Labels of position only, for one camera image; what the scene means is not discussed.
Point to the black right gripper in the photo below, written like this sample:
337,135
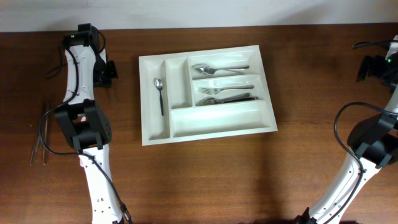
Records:
366,66

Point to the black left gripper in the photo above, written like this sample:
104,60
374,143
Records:
109,73

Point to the small steel teaspoon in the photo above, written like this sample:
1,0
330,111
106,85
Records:
159,86

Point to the steel tablespoon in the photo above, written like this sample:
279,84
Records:
203,65
212,71

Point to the black handled fork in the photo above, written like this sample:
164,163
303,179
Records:
236,98

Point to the steel fork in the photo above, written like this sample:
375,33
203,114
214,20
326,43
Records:
215,91

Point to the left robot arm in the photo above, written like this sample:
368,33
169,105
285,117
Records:
90,138

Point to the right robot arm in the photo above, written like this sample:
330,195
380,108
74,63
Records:
370,147

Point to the white plastic cutlery tray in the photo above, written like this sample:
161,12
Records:
182,119

